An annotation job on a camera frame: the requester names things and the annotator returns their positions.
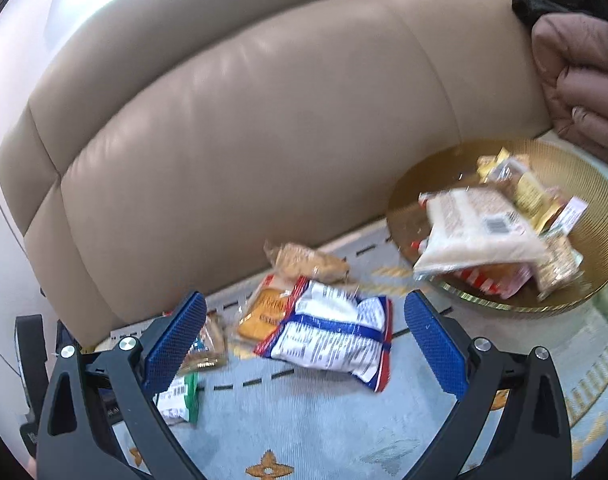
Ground black cloth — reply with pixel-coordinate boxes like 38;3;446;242
511;0;608;41

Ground orange cracker packet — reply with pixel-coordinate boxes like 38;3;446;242
236;275;305;356

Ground small brown grain bar packet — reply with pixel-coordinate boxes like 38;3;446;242
534;232;585;301

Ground brown snack packet blue print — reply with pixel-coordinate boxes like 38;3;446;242
181;310;229;373

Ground blue and white snack packet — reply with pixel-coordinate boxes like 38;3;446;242
254;280;393;393

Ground yellow-edged clear bread packet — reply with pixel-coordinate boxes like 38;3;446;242
476;147;560;233

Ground clear packet of brown snacks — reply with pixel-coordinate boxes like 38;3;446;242
264;240;352;286

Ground red biscuit packet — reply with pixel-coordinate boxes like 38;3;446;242
409;240;535;301

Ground gold ribbed bowl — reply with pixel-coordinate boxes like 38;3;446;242
386;138;608;315

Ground beige leather sofa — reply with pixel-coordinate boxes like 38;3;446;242
0;0;557;356

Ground pale purple snack packet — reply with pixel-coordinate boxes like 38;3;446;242
549;195;590;236

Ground light blue printed blanket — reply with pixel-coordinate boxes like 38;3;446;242
91;130;608;480

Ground green and white snack packet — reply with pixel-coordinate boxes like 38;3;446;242
154;370;201;426

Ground brown pink puffer jacket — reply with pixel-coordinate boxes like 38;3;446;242
531;12;608;153

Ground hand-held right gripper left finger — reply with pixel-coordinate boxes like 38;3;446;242
36;290;209;480

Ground large white bread packet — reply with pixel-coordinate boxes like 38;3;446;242
413;186;552;281

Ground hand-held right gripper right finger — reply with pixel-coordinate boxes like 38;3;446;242
401;290;574;480

